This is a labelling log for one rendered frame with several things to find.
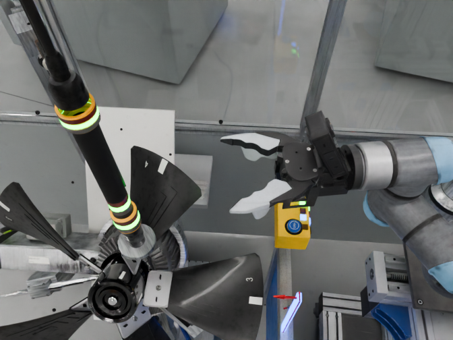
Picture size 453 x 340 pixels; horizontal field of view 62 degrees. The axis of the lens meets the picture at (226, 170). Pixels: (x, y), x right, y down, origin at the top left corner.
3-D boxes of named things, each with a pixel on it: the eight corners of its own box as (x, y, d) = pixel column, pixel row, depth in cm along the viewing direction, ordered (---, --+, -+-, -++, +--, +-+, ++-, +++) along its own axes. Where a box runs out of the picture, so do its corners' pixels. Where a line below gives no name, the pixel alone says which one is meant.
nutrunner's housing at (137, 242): (127, 245, 74) (25, 48, 36) (145, 235, 75) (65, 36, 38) (135, 261, 72) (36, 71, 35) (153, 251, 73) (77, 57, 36)
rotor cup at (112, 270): (93, 256, 98) (71, 282, 86) (145, 243, 97) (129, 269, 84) (111, 303, 102) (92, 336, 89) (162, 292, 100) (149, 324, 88)
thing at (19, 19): (20, 39, 100) (5, 9, 93) (46, 31, 102) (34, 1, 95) (30, 61, 95) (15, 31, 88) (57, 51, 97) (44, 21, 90)
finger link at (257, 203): (241, 241, 55) (288, 208, 58) (243, 221, 50) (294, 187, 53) (228, 225, 56) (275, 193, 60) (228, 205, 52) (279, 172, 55)
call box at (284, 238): (274, 207, 131) (277, 191, 123) (303, 208, 131) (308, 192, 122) (274, 249, 122) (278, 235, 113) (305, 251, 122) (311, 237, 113)
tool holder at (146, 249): (109, 229, 73) (95, 203, 65) (143, 212, 75) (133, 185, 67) (127, 267, 69) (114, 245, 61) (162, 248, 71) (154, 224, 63)
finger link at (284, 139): (247, 153, 59) (300, 172, 57) (247, 146, 58) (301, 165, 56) (258, 133, 62) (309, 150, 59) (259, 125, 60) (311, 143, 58)
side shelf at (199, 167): (129, 155, 162) (128, 151, 160) (212, 160, 161) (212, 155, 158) (116, 203, 148) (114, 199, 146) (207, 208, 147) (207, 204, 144)
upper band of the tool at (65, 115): (58, 117, 44) (49, 99, 42) (94, 104, 46) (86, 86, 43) (70, 141, 42) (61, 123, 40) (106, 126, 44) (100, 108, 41)
